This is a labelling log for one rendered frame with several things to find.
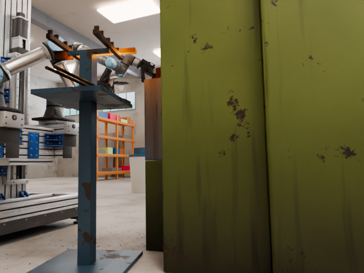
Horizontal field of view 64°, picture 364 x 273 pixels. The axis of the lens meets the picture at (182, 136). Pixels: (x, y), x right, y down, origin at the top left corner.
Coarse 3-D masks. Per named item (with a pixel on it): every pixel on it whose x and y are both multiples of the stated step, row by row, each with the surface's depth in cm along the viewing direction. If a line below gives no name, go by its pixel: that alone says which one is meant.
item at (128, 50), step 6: (120, 48) 147; (126, 48) 147; (132, 48) 146; (54, 54) 152; (60, 54) 152; (66, 54) 151; (96, 54) 149; (102, 54) 149; (108, 54) 149; (60, 60) 153
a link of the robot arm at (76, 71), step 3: (90, 48) 240; (75, 60) 237; (75, 63) 237; (78, 63) 236; (75, 66) 237; (78, 66) 236; (75, 69) 236; (78, 69) 236; (72, 72) 238; (75, 72) 236; (78, 72) 237; (78, 75) 237; (66, 108) 243; (69, 108) 243; (72, 108) 245
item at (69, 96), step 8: (48, 88) 117; (56, 88) 116; (64, 88) 116; (72, 88) 115; (80, 88) 115; (88, 88) 114; (96, 88) 114; (104, 88) 117; (40, 96) 123; (48, 96) 123; (56, 96) 123; (64, 96) 124; (72, 96) 124; (80, 96) 124; (88, 96) 125; (96, 96) 125; (104, 96) 125; (112, 96) 126; (64, 104) 139; (72, 104) 139; (104, 104) 141; (112, 104) 141; (120, 104) 142; (128, 104) 147
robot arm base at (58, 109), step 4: (48, 108) 223; (52, 108) 222; (56, 108) 224; (60, 108) 227; (44, 112) 224; (48, 112) 221; (52, 112) 222; (56, 112) 223; (60, 112) 225; (60, 116) 224
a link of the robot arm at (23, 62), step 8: (48, 40) 183; (40, 48) 182; (48, 48) 183; (56, 48) 184; (24, 56) 177; (32, 56) 179; (40, 56) 182; (48, 56) 185; (0, 64) 170; (8, 64) 173; (16, 64) 175; (24, 64) 177; (32, 64) 182; (0, 72) 168; (8, 72) 172; (16, 72) 177; (0, 80) 168; (8, 80) 176
